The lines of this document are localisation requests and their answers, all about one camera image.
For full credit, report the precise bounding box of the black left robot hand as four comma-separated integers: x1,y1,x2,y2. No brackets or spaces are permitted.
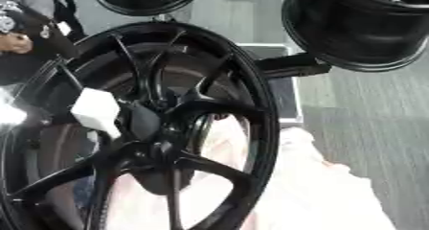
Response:
23,64,87,127

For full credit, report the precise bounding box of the black spoked wheel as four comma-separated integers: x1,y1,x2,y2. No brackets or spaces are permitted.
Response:
0,20,282,230

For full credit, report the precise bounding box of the person's hand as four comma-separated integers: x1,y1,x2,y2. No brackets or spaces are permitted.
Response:
0,32,35,55

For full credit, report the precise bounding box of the person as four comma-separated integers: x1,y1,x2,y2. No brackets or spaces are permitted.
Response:
0,0,89,85

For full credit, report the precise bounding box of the white cloth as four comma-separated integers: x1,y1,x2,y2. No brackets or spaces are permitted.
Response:
102,114,399,230

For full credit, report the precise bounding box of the grey platform with white frame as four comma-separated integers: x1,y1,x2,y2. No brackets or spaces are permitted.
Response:
236,42,307,127

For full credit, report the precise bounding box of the black metal bracket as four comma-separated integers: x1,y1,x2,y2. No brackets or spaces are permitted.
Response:
253,52,334,79

